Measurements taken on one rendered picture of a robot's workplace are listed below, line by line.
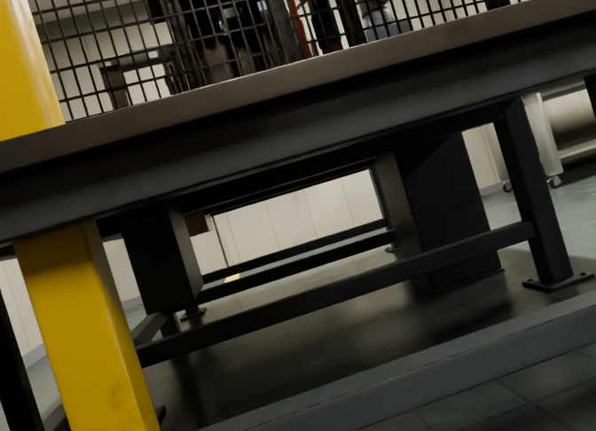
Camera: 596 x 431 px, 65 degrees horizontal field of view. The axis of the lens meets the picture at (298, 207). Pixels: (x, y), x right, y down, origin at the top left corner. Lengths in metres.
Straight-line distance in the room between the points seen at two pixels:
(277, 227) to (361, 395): 3.96
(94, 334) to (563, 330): 0.71
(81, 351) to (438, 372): 0.53
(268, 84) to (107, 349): 0.45
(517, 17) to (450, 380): 0.54
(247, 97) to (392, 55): 0.21
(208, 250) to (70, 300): 3.91
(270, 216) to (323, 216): 0.54
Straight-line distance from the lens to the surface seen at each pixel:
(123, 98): 1.30
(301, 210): 4.65
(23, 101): 0.80
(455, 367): 0.77
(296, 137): 0.67
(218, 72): 1.16
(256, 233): 4.62
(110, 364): 0.78
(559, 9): 0.82
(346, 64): 0.67
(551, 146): 4.25
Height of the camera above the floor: 0.52
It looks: 1 degrees down
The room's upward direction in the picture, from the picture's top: 17 degrees counter-clockwise
